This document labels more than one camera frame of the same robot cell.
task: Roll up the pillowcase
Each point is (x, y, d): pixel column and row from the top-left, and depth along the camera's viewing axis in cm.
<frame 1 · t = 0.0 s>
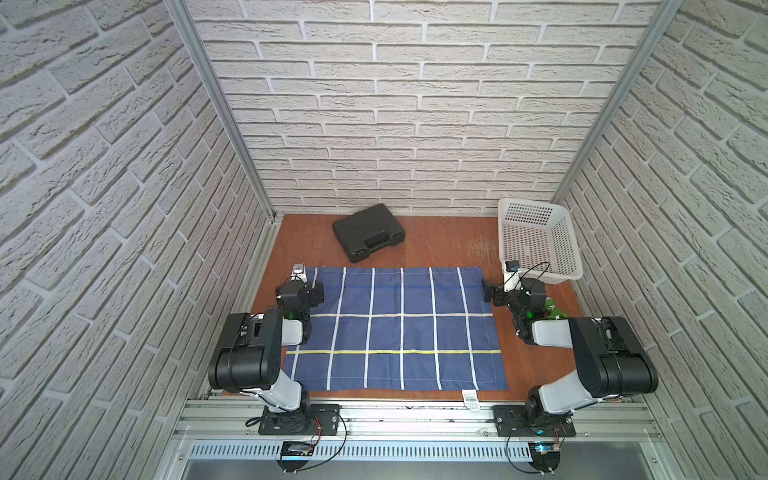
left hand: (302, 276, 94), fingers open
right hand: (501, 277, 95), fingers open
blue checked pillowcase: (400, 329, 91), on the table
black plastic tool case: (364, 232, 113), point 3 cm above the table
white perforated plastic basket: (539, 236, 115), on the table

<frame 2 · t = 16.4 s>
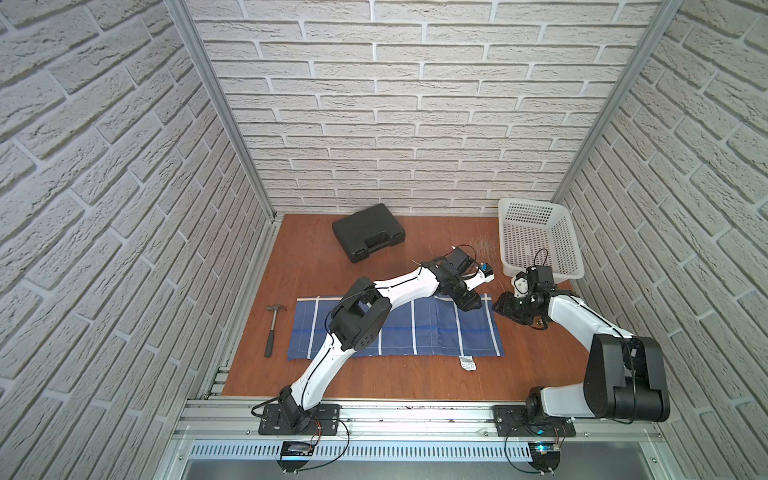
left hand: (481, 298, 90), fingers open
right hand: (503, 309, 91), fingers open
blue checked pillowcase: (420, 326, 91), on the table
hammer with black handle: (269, 343, 89), on the table
white pillowcase label tag: (468, 363, 84), on the table
the other named things where they were.

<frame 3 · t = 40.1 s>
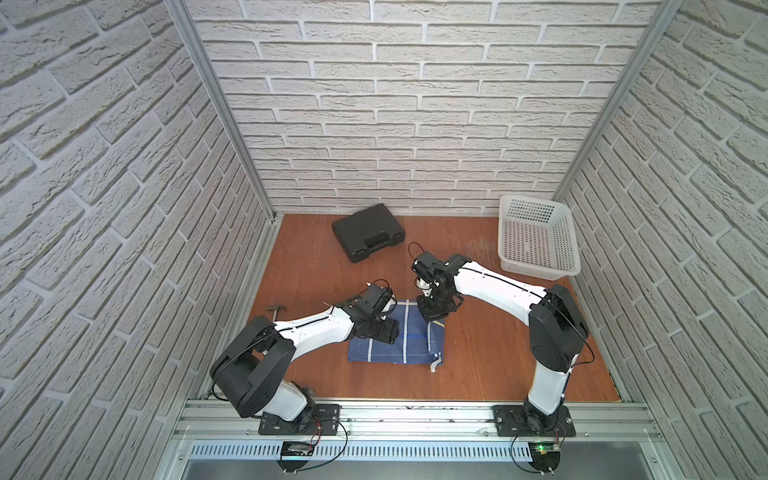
left hand: (393, 327, 87), fingers open
right hand: (430, 317, 86), fingers closed
blue checked pillowcase: (420, 341, 88), on the table
white pillowcase label tag: (433, 365, 79), point 6 cm above the table
the other named things where they were.

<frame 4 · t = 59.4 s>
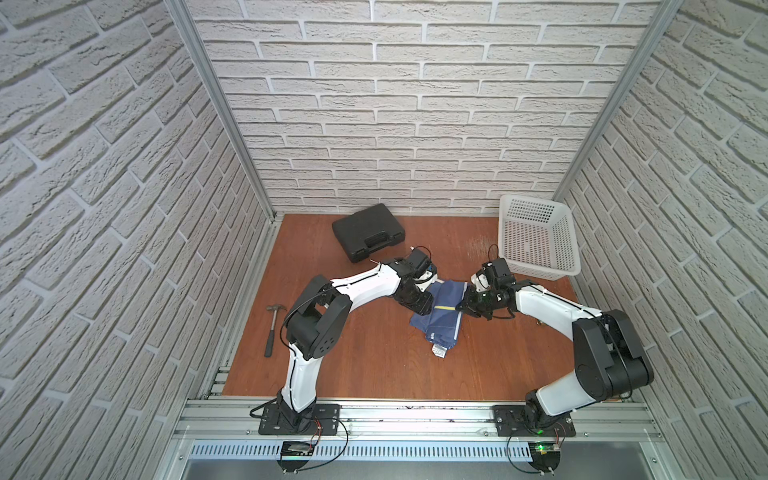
left hand: (428, 305, 90), fingers open
right hand: (460, 306, 90), fingers closed
blue checked pillowcase: (442, 324, 89), point 4 cm above the table
white pillowcase label tag: (439, 350, 85), point 3 cm above the table
the other named things where they were.

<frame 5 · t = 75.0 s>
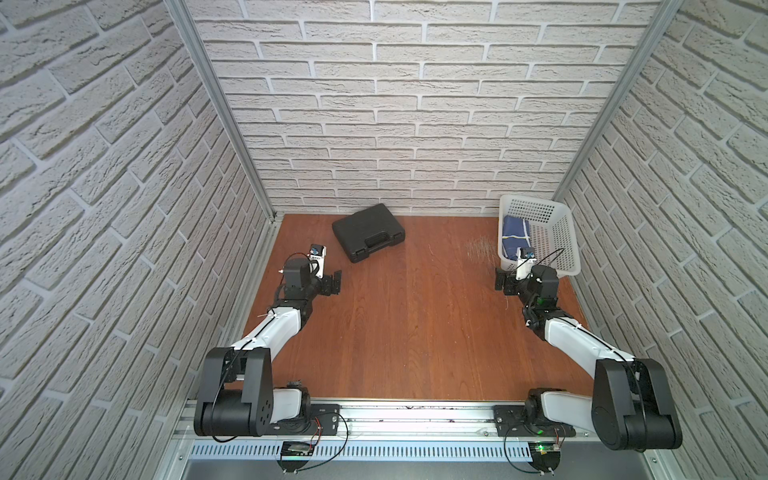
left hand: (327, 263, 90), fingers open
right hand: (517, 267, 89), fingers open
blue checked pillowcase: (516, 234, 113), point 4 cm above the table
